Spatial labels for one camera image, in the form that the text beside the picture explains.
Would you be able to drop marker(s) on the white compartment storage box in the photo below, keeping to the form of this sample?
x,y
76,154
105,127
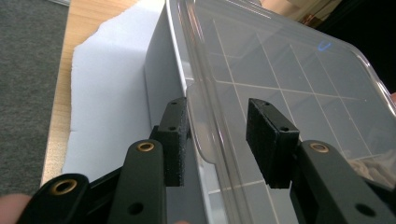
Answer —
x,y
162,81

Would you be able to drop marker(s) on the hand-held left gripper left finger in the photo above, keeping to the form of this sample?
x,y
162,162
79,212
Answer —
x,y
174,146

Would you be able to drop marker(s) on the beige sock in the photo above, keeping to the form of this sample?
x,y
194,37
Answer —
x,y
373,168

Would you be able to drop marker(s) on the silver metal tray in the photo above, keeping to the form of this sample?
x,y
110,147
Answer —
x,y
280,77

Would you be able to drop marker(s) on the wooden bench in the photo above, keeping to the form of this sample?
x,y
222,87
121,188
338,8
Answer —
x,y
295,7

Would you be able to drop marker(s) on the white table cover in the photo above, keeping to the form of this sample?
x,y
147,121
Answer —
x,y
109,99

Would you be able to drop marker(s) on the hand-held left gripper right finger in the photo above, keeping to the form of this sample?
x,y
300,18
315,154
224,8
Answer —
x,y
271,146

